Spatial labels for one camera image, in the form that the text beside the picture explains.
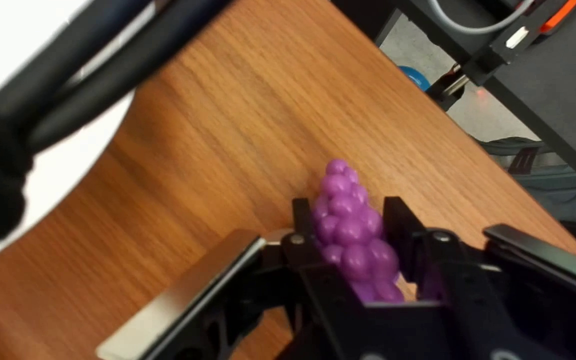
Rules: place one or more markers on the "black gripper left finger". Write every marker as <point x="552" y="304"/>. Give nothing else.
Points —
<point x="305" y="250"/>

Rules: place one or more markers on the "white plastic bowl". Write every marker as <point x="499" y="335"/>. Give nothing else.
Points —
<point x="8" y="41"/>

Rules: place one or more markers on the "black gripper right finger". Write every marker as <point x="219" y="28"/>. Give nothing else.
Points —
<point x="429" y="257"/>

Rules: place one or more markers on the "purple plastic grapes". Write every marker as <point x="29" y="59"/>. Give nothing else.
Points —
<point x="351" y="231"/>

